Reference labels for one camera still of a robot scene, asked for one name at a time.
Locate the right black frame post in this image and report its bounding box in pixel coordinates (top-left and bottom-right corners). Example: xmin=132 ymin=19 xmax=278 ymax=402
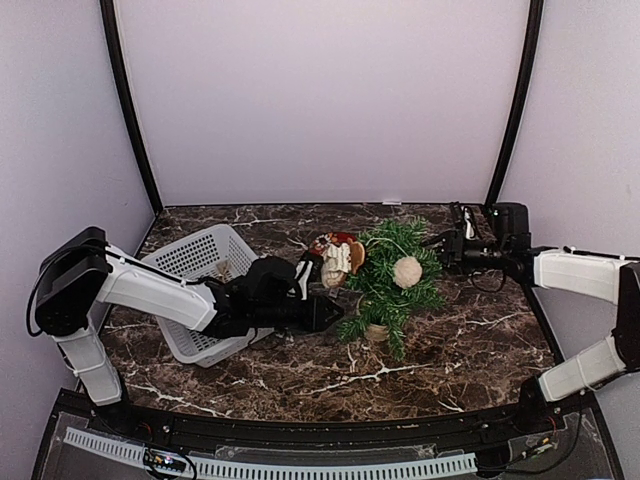
xmin=484 ymin=0 xmax=544 ymax=209

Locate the white plastic basket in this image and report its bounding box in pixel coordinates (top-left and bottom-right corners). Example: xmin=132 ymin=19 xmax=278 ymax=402
xmin=142 ymin=224 xmax=274 ymax=368

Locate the red floral plate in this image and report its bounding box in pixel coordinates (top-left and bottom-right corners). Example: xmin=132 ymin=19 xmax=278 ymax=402
xmin=308 ymin=232 xmax=357 ymax=261

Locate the white cable duct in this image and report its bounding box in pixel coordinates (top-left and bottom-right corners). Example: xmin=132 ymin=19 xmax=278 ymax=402
xmin=63 ymin=427 xmax=478 ymax=479

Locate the small potted christmas tree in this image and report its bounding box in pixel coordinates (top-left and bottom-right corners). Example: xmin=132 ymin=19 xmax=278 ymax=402
xmin=338 ymin=217 xmax=444 ymax=361

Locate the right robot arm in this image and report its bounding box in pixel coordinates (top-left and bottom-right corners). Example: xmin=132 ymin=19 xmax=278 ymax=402
xmin=422 ymin=202 xmax=639 ymax=434

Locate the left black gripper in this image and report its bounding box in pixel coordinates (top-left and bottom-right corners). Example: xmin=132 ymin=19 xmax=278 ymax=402
xmin=252 ymin=293 xmax=344 ymax=332

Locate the small seashell ornament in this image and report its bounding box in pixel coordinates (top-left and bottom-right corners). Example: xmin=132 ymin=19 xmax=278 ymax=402
xmin=216 ymin=260 xmax=232 ymax=283

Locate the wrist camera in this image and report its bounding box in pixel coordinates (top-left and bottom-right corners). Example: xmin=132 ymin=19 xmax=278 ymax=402
xmin=294 ymin=251 xmax=324 ymax=300
xmin=449 ymin=202 xmax=482 ymax=240

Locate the knit doll ornament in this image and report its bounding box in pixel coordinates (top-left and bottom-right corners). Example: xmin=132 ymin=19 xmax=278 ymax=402
xmin=320 ymin=240 xmax=366 ymax=289

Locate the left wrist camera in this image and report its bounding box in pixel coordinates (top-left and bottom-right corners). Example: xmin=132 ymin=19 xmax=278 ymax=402
xmin=294 ymin=251 xmax=324 ymax=300

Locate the black front rail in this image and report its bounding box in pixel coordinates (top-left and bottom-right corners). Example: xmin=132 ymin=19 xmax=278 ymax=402
xmin=89 ymin=399 xmax=571 ymax=456

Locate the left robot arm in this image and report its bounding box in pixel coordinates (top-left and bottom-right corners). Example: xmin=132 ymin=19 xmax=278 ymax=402
xmin=26 ymin=224 xmax=344 ymax=436

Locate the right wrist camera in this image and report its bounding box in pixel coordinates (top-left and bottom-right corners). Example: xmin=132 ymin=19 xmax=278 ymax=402
xmin=449 ymin=202 xmax=482 ymax=240

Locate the beige fluffy ornament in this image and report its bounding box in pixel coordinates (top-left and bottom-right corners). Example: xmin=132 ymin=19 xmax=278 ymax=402
xmin=392 ymin=242 xmax=423 ymax=290

